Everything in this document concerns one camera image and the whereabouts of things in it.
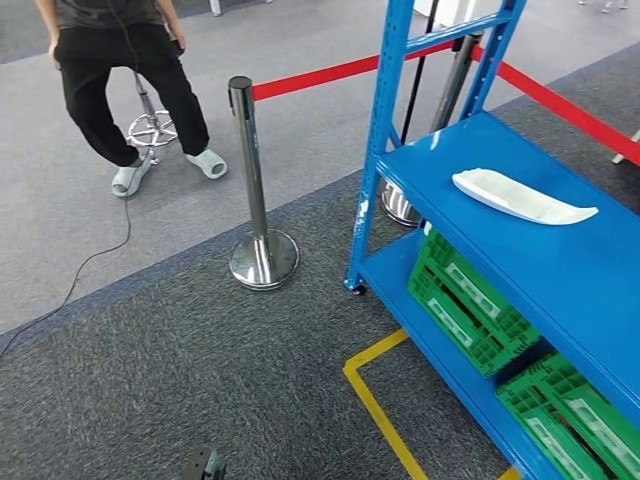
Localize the chrome stool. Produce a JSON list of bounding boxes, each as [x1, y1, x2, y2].
[[125, 71, 179, 166]]

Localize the yellow floor tape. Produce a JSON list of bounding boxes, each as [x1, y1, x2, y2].
[[342, 329, 521, 480]]

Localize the blue metal shelf rack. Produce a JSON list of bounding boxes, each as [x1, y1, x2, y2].
[[343, 0, 640, 480]]

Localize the white curved trim part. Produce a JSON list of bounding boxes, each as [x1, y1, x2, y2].
[[451, 167, 599, 227]]

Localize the thin black pole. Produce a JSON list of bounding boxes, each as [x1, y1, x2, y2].
[[399, 0, 441, 146]]

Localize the chrome chair base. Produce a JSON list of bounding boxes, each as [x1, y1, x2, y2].
[[577, 0, 629, 15]]

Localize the black floor cable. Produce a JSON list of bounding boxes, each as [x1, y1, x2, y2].
[[0, 192, 134, 360]]

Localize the red barrier tape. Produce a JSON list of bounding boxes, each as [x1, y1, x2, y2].
[[251, 40, 454, 102], [469, 44, 640, 167]]

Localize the person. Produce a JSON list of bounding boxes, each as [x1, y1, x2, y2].
[[33, 0, 229, 199]]

